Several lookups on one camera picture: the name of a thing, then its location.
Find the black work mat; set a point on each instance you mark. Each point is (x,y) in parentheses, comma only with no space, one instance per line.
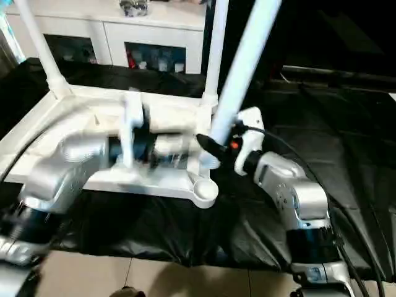
(346,173)

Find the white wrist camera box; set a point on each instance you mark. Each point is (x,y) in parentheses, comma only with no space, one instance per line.
(132,130)
(250,133)

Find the white plastic table top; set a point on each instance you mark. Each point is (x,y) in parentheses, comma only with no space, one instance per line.
(74,117)

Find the white cabinet with glass doors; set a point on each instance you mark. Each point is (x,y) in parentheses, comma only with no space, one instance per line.
(93,31)

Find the shiny ornament on cabinet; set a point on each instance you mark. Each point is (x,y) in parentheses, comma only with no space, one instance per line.
(133,7)

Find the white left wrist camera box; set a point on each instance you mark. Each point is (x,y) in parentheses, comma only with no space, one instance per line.
(132,130)

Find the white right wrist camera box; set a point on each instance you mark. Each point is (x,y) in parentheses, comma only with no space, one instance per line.
(250,133)

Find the dark low shelf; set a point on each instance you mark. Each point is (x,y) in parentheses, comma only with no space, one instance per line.
(340,73)

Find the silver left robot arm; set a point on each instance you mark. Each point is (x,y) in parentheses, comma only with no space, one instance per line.
(55,173)

